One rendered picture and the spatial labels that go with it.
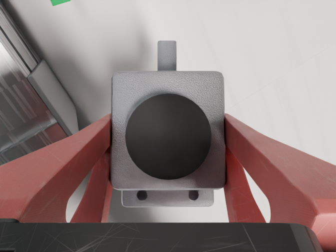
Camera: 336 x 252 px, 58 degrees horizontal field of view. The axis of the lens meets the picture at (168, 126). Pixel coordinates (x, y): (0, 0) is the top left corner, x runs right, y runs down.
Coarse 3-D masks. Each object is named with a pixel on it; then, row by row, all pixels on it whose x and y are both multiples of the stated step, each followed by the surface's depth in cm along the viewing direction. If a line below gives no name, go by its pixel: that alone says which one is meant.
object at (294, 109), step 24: (288, 72) 32; (312, 72) 32; (264, 96) 31; (288, 96) 32; (312, 96) 33; (240, 120) 31; (264, 120) 32; (288, 120) 33; (312, 120) 34; (288, 144) 34; (312, 144) 35; (120, 192) 29; (216, 192) 33; (120, 216) 30; (144, 216) 31; (168, 216) 32; (192, 216) 33; (216, 216) 34; (264, 216) 36
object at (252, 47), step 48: (48, 0) 23; (96, 0) 24; (144, 0) 25; (192, 0) 26; (240, 0) 28; (288, 0) 29; (48, 48) 24; (96, 48) 25; (144, 48) 26; (192, 48) 27; (240, 48) 29; (288, 48) 31; (96, 96) 26; (240, 96) 30
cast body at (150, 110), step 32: (160, 64) 16; (128, 96) 11; (160, 96) 11; (192, 96) 11; (128, 128) 11; (160, 128) 10; (192, 128) 10; (224, 128) 12; (128, 160) 11; (160, 160) 10; (192, 160) 10; (224, 160) 11; (128, 192) 14; (160, 192) 14; (192, 192) 15
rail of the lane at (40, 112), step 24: (48, 72) 21; (0, 96) 15; (24, 96) 15; (48, 96) 16; (0, 120) 15; (24, 120) 15; (48, 120) 16; (72, 120) 19; (0, 144) 16; (24, 144) 16; (48, 144) 16
